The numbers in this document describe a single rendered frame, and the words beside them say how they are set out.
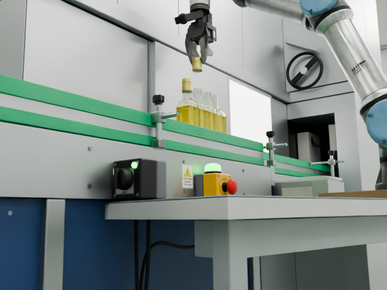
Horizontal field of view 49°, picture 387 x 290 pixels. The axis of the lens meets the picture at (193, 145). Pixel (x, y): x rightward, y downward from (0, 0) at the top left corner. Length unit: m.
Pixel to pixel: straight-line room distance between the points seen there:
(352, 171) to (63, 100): 1.70
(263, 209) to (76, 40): 0.84
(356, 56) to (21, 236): 0.93
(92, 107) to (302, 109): 1.68
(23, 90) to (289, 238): 0.54
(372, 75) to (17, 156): 0.89
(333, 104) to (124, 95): 1.30
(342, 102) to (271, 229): 1.66
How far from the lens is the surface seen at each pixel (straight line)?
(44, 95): 0.84
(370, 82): 1.21
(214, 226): 0.69
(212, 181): 1.07
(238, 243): 0.68
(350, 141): 2.30
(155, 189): 0.86
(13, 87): 0.81
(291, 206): 0.72
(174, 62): 1.57
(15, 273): 0.79
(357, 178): 2.28
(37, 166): 0.78
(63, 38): 1.28
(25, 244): 0.80
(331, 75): 2.41
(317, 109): 2.39
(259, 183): 1.41
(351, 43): 1.26
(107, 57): 1.37
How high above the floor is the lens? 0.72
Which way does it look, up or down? 9 degrees up
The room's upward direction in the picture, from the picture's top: 1 degrees counter-clockwise
